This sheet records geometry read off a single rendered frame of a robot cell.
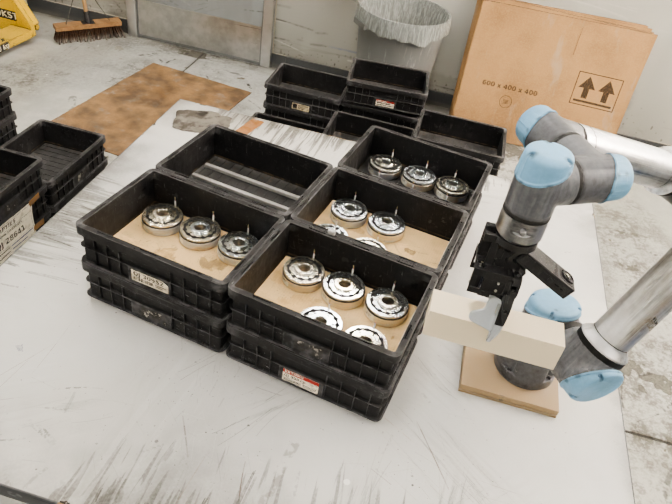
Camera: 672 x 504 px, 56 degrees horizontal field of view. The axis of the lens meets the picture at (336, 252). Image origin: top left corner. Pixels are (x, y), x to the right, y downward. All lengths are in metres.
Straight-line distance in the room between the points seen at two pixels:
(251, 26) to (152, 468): 3.68
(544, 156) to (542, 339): 0.35
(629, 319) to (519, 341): 0.30
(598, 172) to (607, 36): 3.23
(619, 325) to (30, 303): 1.34
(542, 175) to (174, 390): 0.92
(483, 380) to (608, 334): 0.33
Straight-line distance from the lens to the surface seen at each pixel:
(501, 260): 1.07
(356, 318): 1.48
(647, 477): 2.62
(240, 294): 1.36
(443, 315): 1.14
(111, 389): 1.50
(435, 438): 1.47
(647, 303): 1.38
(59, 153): 2.90
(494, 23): 4.17
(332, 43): 4.53
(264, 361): 1.48
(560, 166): 0.96
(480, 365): 1.61
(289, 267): 1.54
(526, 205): 0.99
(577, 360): 1.42
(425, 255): 1.71
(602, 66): 4.27
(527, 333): 1.16
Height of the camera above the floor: 1.86
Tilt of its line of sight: 39 degrees down
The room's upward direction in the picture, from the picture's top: 10 degrees clockwise
